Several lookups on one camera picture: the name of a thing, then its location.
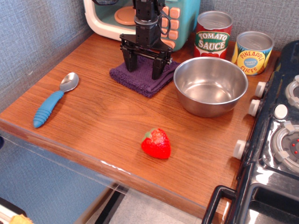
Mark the red toy strawberry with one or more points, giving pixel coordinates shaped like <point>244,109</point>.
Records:
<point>156,144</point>

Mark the teal toy microwave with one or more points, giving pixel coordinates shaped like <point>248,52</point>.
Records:
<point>118,18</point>

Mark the pineapple slices can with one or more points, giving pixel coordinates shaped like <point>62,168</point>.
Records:
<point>252,52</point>

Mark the steel bowl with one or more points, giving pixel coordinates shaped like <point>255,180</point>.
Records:
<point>208,86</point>

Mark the purple cloth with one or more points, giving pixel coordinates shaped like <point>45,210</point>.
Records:
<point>141,80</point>

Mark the tomato sauce can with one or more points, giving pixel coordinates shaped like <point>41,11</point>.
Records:
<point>212,34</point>

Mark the black toy stove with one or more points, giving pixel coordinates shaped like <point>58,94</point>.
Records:
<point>267,189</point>

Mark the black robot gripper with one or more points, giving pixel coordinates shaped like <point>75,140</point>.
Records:
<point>146,42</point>

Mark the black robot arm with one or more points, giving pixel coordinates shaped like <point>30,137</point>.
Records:
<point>148,10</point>

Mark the blue handled metal spoon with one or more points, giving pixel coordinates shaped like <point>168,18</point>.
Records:
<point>69,82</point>

